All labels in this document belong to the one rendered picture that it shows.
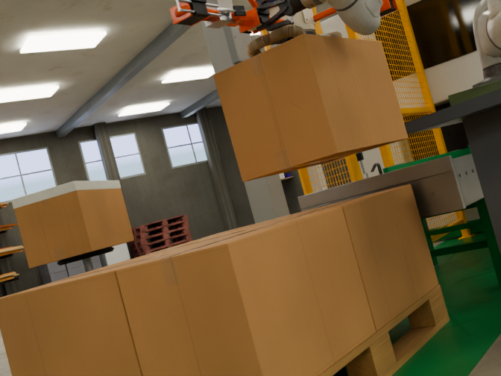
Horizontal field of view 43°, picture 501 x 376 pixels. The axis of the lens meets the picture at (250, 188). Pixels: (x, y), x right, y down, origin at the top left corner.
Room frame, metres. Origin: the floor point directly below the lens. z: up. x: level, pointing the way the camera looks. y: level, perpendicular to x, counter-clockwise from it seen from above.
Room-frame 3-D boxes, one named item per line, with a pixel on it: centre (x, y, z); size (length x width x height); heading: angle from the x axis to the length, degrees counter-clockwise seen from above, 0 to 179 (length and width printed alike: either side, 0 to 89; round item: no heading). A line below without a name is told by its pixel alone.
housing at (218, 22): (2.00, -0.04, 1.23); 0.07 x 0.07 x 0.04; 55
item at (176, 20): (1.89, 0.04, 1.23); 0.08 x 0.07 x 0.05; 145
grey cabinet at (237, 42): (3.75, -0.17, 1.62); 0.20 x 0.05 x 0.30; 145
